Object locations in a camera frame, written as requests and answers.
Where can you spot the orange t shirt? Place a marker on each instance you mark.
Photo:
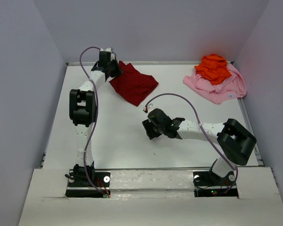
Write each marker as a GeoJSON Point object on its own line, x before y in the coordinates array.
{"type": "Point", "coordinates": [213, 68]}

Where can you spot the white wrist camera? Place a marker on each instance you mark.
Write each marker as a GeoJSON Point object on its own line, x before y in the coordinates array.
{"type": "Point", "coordinates": [148, 108]}
{"type": "Point", "coordinates": [109, 49]}

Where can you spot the pink t shirt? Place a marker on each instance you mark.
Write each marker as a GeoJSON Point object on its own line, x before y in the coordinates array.
{"type": "Point", "coordinates": [231, 88]}

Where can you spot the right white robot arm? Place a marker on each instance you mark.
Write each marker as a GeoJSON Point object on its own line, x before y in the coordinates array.
{"type": "Point", "coordinates": [232, 141]}

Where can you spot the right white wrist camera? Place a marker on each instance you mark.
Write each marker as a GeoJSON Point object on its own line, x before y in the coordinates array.
{"type": "Point", "coordinates": [148, 108]}

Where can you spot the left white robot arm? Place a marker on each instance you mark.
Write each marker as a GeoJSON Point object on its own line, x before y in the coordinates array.
{"type": "Point", "coordinates": [84, 109]}

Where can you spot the metal rail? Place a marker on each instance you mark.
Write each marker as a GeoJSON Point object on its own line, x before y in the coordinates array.
{"type": "Point", "coordinates": [250, 129]}
{"type": "Point", "coordinates": [173, 168]}

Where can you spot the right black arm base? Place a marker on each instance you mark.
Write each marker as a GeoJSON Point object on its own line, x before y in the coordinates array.
{"type": "Point", "coordinates": [207, 184]}

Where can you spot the right side metal rail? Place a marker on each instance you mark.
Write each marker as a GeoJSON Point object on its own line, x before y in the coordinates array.
{"type": "Point", "coordinates": [250, 129]}

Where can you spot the front metal rail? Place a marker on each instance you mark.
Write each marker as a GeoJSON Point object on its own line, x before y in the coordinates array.
{"type": "Point", "coordinates": [173, 168]}

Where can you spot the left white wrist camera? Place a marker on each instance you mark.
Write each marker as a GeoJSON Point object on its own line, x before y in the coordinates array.
{"type": "Point", "coordinates": [109, 49]}

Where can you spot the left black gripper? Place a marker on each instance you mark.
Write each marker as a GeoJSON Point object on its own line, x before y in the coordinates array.
{"type": "Point", "coordinates": [115, 70]}

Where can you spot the dark red t shirt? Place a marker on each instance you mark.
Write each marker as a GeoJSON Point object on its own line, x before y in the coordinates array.
{"type": "Point", "coordinates": [132, 85]}

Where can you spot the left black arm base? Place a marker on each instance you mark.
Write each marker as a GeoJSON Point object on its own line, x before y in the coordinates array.
{"type": "Point", "coordinates": [80, 187]}

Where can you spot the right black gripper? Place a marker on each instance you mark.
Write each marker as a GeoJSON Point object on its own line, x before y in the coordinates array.
{"type": "Point", "coordinates": [149, 128]}

